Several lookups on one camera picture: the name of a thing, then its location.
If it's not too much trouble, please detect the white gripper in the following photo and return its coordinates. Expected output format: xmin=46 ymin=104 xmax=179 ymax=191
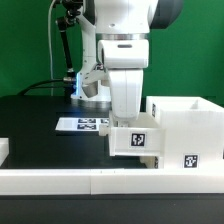
xmin=98 ymin=39 xmax=149 ymax=121

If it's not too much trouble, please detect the white drawer box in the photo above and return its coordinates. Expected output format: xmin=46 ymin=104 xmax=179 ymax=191
xmin=99 ymin=112 xmax=165 ymax=157
xmin=140 ymin=156 xmax=159 ymax=169

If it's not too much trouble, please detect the white drawer cabinet frame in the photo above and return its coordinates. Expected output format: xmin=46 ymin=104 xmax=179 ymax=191
xmin=146 ymin=96 xmax=224 ymax=169

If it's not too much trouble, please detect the white front drawer box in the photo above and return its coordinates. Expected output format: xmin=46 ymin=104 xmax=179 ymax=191
xmin=140 ymin=156 xmax=159 ymax=169

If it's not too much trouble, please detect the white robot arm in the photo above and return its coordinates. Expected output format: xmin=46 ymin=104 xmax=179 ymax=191
xmin=80 ymin=0 xmax=183 ymax=123

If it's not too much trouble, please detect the printed marker sheet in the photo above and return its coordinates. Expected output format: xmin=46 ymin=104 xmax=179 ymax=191
xmin=56 ymin=117 xmax=109 ymax=131

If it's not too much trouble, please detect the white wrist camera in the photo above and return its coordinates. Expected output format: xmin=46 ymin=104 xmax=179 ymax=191
xmin=81 ymin=64 xmax=108 ymax=98

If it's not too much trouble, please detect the black base cable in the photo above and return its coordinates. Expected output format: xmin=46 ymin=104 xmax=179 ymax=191
xmin=16 ymin=78 xmax=76 ymax=97

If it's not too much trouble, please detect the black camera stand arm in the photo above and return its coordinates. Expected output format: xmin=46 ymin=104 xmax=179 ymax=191
xmin=56 ymin=0 xmax=83 ymax=97

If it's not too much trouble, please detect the white left barrier wall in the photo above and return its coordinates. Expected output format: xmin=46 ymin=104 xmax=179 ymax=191
xmin=0 ymin=138 xmax=9 ymax=166

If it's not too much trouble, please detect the white barrier wall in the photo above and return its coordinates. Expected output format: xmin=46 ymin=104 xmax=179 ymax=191
xmin=0 ymin=169 xmax=224 ymax=195
xmin=0 ymin=138 xmax=9 ymax=166

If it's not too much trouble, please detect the white front barrier wall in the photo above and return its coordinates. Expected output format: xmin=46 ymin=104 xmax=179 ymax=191
xmin=0 ymin=169 xmax=224 ymax=195

